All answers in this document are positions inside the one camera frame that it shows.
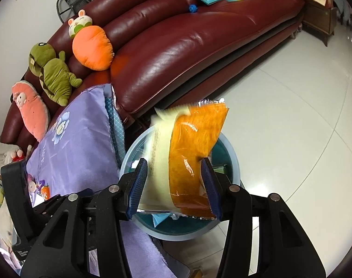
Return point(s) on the pink plush pillow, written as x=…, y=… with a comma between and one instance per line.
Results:
x=31, y=113

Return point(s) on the dark red leather sofa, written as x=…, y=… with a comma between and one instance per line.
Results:
x=193, y=34

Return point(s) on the purple floral tablecloth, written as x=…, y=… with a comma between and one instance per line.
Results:
x=77, y=150

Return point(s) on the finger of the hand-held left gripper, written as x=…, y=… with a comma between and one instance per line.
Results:
x=16, y=194

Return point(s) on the green plush turtle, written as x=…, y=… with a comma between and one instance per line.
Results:
x=54, y=78

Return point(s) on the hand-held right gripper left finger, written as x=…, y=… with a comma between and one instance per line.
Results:
x=137, y=188

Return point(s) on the orange snack packet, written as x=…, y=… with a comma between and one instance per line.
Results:
x=193, y=139

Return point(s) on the wooden cabinet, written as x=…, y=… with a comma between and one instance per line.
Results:
x=320, y=17

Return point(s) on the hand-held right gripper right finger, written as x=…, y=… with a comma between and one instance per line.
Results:
x=210, y=188

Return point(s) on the orange carrot plush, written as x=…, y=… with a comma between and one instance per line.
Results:
x=92, y=46

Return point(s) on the white cloth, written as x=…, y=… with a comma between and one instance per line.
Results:
x=1, y=153

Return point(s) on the blue wrapper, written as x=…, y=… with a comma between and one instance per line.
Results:
x=161, y=219

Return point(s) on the red plush toy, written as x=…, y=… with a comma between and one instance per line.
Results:
x=19, y=155

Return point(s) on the teal waste bin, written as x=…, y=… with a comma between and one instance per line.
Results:
x=181, y=229

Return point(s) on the small blue ball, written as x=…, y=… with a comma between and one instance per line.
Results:
x=192, y=8

